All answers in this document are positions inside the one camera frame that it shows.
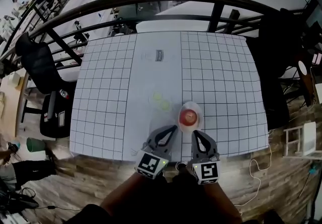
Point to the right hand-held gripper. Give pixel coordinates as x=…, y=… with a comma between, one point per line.
x=207, y=170

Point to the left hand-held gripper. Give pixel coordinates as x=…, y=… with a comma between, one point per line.
x=151, y=165

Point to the red apple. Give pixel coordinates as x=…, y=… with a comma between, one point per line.
x=188, y=116

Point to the person's left forearm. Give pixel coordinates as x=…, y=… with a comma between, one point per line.
x=123, y=197

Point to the person's right forearm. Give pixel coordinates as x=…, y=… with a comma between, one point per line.
x=224, y=200

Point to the person's white shoe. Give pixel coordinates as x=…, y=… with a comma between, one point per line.
x=181, y=165

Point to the person's black clothing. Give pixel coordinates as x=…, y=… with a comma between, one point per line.
x=173, y=203

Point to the white grid tablecloth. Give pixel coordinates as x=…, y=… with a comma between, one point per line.
x=105, y=92

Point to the white stool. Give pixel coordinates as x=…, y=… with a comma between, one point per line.
x=309, y=137

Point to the teal tool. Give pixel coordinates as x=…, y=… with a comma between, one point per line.
x=313, y=170

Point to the black mesh office chair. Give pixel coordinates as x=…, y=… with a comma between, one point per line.
x=274, y=54
x=37, y=62

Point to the green bin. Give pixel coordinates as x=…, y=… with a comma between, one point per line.
x=35, y=144

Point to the black power adapter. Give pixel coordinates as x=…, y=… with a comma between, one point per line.
x=51, y=207

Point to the white round disc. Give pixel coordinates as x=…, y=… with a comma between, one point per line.
x=302, y=67

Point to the pink box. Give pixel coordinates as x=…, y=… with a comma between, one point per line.
x=317, y=58

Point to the light wooden desk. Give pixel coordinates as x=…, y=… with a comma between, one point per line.
x=10, y=107

